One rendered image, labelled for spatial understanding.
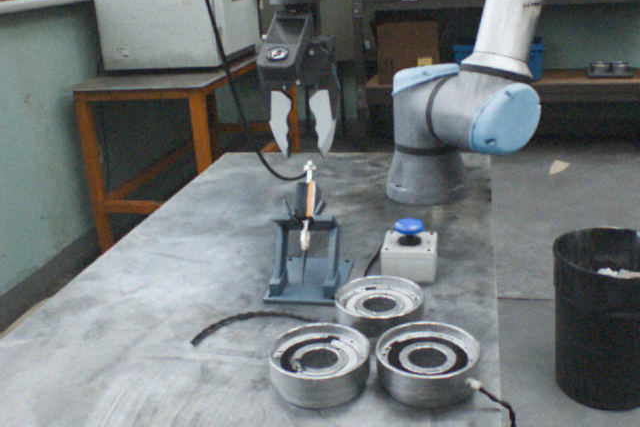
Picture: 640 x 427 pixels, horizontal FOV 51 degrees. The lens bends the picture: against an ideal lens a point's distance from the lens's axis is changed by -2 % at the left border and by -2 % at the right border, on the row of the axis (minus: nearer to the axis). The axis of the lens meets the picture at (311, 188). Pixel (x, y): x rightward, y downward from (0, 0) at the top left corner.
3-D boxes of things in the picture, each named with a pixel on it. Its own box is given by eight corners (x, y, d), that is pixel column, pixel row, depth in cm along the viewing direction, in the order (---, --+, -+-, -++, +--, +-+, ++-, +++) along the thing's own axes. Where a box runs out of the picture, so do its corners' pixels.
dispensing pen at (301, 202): (288, 280, 87) (297, 156, 92) (295, 285, 91) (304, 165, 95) (304, 281, 87) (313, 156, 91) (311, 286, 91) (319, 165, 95)
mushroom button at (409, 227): (423, 261, 91) (422, 227, 90) (393, 260, 92) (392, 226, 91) (425, 249, 95) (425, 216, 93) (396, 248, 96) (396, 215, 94)
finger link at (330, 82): (347, 115, 88) (331, 48, 86) (345, 118, 87) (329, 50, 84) (312, 122, 89) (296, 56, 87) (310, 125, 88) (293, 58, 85)
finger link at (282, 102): (297, 148, 96) (305, 83, 92) (287, 160, 90) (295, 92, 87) (276, 144, 96) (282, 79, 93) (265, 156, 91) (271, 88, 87)
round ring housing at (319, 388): (352, 421, 65) (350, 385, 63) (254, 402, 69) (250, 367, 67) (383, 362, 74) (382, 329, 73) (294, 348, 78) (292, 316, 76)
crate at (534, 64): (541, 71, 427) (542, 36, 420) (543, 82, 393) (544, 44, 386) (458, 72, 442) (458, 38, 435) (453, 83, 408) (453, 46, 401)
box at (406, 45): (451, 83, 405) (451, 20, 393) (370, 86, 413) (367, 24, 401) (448, 72, 443) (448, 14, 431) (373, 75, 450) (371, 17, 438)
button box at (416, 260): (434, 283, 90) (434, 250, 89) (381, 281, 92) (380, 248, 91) (438, 258, 98) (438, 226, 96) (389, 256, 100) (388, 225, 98)
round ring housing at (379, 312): (436, 341, 77) (436, 309, 76) (346, 355, 76) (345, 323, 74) (409, 299, 87) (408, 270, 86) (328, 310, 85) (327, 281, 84)
